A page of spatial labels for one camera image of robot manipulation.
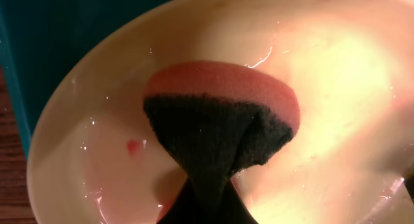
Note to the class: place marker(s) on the red green sponge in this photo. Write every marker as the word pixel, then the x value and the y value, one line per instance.
pixel 216 119

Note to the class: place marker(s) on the yellow-green plate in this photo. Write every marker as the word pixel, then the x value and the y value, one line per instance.
pixel 94 157

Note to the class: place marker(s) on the teal plastic tray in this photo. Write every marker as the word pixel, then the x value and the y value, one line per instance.
pixel 42 40

